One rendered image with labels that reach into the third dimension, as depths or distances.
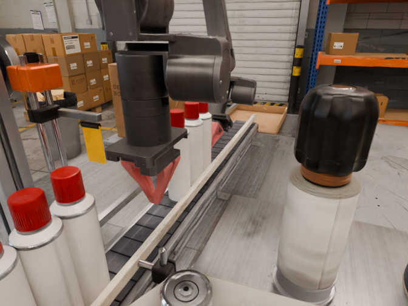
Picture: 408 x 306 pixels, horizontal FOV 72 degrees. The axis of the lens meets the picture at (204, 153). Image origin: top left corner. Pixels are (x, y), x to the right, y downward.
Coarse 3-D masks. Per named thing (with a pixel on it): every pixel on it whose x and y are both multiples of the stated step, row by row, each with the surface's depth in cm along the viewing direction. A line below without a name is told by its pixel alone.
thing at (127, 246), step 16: (240, 128) 107; (224, 144) 92; (224, 160) 82; (160, 208) 60; (144, 224) 55; (176, 224) 55; (128, 240) 51; (144, 240) 51; (160, 240) 51; (112, 256) 48; (128, 256) 48; (112, 272) 45; (128, 288) 42; (112, 304) 39
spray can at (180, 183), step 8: (176, 112) 54; (184, 112) 56; (176, 120) 55; (184, 120) 56; (176, 144) 56; (184, 144) 57; (184, 152) 57; (184, 160) 58; (176, 168) 58; (184, 168) 59; (176, 176) 59; (184, 176) 59; (168, 184) 61; (176, 184) 60; (184, 184) 60; (168, 192) 63; (176, 192) 61; (184, 192) 61; (176, 200) 62
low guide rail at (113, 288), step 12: (252, 120) 107; (240, 132) 93; (228, 144) 83; (216, 168) 73; (204, 180) 66; (192, 192) 60; (180, 204) 56; (168, 216) 52; (156, 228) 49; (168, 228) 51; (156, 240) 47; (144, 252) 44; (132, 264) 42; (120, 276) 40; (108, 288) 38; (120, 288) 39; (96, 300) 36; (108, 300) 37
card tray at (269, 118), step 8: (240, 104) 147; (256, 104) 144; (232, 112) 141; (240, 112) 143; (248, 112) 143; (256, 112) 143; (264, 112) 143; (272, 112) 142; (280, 112) 140; (232, 120) 131; (240, 120) 131; (256, 120) 131; (264, 120) 131; (272, 120) 131; (280, 120) 120; (264, 128) 121; (272, 128) 121
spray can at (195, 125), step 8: (184, 104) 62; (192, 104) 60; (192, 112) 61; (192, 120) 62; (200, 120) 63; (192, 128) 62; (200, 128) 62; (192, 136) 62; (200, 136) 63; (192, 144) 63; (200, 144) 64; (192, 152) 64; (200, 152) 65; (192, 160) 65; (200, 160) 66; (192, 168) 66; (200, 168) 67; (192, 176) 66; (192, 184) 67
